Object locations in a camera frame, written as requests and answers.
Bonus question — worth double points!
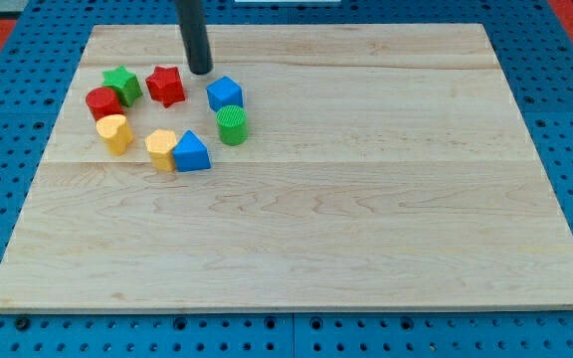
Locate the red star block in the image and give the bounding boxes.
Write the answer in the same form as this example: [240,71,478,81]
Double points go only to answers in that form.
[146,66,186,107]

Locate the green star block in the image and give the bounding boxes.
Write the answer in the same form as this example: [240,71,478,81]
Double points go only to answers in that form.
[102,66,142,107]

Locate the green cylinder block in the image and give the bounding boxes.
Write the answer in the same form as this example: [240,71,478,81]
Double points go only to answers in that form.
[216,104,248,146]

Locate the light wooden board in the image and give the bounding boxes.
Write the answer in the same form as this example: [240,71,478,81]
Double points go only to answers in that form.
[0,23,573,314]

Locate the blue triangle block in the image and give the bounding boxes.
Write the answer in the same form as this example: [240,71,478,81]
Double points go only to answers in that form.
[172,130,211,172]

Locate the blue cube block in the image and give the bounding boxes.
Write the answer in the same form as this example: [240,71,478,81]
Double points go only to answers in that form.
[206,77,244,112]

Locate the yellow hexagon block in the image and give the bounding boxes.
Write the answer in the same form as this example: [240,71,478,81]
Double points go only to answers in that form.
[145,129,178,171]

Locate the yellow heart block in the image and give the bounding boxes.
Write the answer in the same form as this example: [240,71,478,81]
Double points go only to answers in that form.
[95,114,133,156]

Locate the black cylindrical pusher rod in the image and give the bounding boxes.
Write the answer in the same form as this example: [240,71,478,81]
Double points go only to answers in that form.
[174,0,213,76]

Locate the red cylinder block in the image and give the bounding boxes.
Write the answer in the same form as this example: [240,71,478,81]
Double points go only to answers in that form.
[85,87,124,121]

